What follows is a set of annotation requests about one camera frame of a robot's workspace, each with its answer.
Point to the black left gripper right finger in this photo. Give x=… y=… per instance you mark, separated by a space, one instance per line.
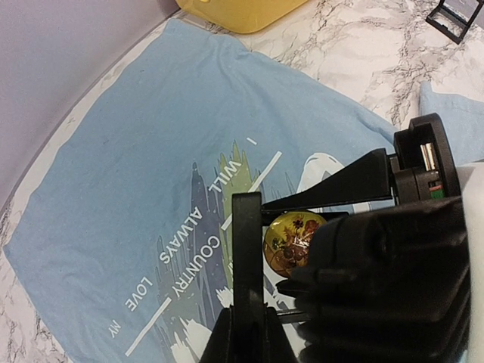
x=277 y=348

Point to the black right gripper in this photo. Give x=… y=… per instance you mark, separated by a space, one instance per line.
x=422 y=168

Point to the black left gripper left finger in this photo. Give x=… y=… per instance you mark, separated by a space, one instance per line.
x=220 y=345

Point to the black display case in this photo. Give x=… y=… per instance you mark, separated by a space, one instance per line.
x=455 y=19
x=248 y=289

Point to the gold brooch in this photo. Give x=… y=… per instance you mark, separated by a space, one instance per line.
x=287 y=240

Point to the light blue printed t-shirt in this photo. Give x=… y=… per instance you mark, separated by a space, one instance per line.
x=122 y=239

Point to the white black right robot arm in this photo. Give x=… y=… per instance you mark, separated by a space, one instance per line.
x=390 y=284

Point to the yellow plastic basket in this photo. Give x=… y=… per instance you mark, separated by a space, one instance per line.
x=240 y=16

